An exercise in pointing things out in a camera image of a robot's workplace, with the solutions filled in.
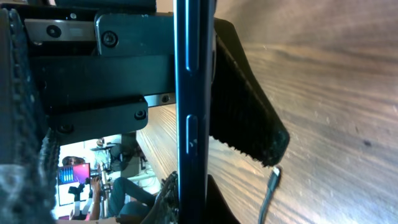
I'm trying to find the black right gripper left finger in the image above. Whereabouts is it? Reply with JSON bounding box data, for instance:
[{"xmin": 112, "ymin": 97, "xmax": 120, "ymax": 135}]
[{"xmin": 149, "ymin": 171, "xmax": 179, "ymax": 224}]

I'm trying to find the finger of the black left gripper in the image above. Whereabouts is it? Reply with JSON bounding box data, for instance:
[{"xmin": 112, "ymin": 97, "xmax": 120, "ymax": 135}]
[{"xmin": 210, "ymin": 19, "xmax": 290, "ymax": 167}]

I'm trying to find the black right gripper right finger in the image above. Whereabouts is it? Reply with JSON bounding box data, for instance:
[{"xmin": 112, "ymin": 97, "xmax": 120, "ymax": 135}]
[{"xmin": 206, "ymin": 174, "xmax": 239, "ymax": 224}]

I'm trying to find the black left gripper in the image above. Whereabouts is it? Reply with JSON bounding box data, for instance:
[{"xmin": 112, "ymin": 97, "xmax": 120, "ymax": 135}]
[{"xmin": 1, "ymin": 2, "xmax": 175, "ymax": 223}]

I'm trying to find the black USB charging cable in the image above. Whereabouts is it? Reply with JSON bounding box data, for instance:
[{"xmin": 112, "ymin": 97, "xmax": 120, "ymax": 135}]
[{"xmin": 257, "ymin": 166, "xmax": 282, "ymax": 224}]

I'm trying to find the blue Galaxy smartphone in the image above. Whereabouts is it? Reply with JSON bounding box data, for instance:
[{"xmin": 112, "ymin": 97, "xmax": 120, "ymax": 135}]
[{"xmin": 174, "ymin": 0, "xmax": 215, "ymax": 223}]

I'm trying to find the seated person in background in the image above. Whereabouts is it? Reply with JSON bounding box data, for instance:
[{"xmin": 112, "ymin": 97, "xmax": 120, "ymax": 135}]
[{"xmin": 105, "ymin": 177, "xmax": 156, "ymax": 223}]

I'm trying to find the red blue monitor screen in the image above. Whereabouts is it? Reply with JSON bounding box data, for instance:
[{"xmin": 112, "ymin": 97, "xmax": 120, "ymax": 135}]
[{"xmin": 58, "ymin": 163, "xmax": 90, "ymax": 185}]

